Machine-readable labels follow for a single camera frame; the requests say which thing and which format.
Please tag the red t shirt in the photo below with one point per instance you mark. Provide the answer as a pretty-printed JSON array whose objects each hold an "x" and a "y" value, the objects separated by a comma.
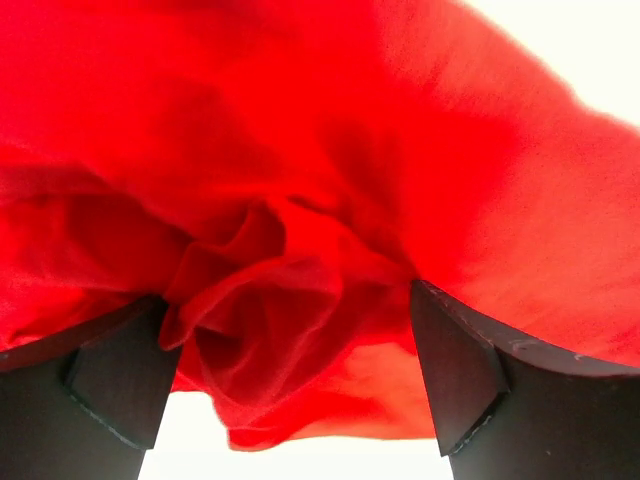
[{"x": 281, "y": 171}]

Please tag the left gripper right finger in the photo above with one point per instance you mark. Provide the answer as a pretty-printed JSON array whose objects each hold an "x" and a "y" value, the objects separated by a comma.
[{"x": 509, "y": 406}]

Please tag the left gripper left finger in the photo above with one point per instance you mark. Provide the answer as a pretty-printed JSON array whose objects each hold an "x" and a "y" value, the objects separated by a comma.
[{"x": 87, "y": 402}]

